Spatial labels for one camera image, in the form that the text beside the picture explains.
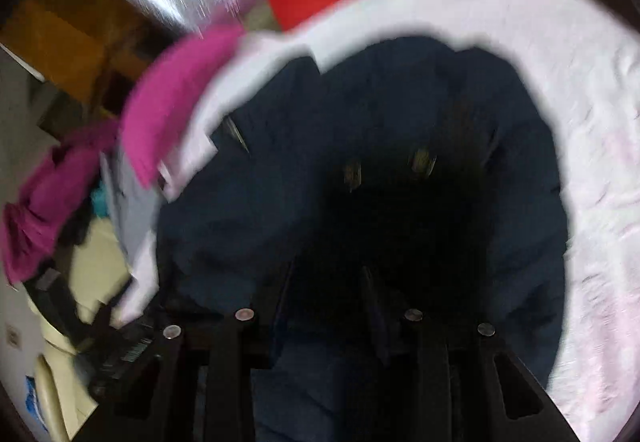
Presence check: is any teal cloth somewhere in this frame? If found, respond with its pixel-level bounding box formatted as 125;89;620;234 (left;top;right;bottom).
90;182;111;217

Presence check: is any magenta pillow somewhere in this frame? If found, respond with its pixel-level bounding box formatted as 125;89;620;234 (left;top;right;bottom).
120;24;251;190

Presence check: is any grey garment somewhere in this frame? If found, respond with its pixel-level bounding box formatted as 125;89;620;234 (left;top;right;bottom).
100;152;166;267

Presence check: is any magenta garment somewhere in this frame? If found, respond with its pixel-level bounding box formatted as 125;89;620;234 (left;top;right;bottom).
0;122;126;285

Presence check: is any white blanket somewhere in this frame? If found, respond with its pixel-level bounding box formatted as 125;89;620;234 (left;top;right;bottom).
117;0;640;442

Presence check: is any navy blue zip jacket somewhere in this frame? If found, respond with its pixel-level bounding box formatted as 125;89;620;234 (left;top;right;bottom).
155;36;571;442

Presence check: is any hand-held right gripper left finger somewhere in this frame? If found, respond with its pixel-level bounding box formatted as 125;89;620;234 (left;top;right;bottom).
75;307;258;442

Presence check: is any cream leather sofa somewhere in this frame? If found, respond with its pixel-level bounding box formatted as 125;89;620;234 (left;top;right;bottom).
30;222;141;442

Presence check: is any orange wooden column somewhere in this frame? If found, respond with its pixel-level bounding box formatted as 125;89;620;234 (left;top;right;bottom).
0;0;111;105

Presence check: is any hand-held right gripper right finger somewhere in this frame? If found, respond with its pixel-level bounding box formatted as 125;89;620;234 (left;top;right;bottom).
402;307;576;442

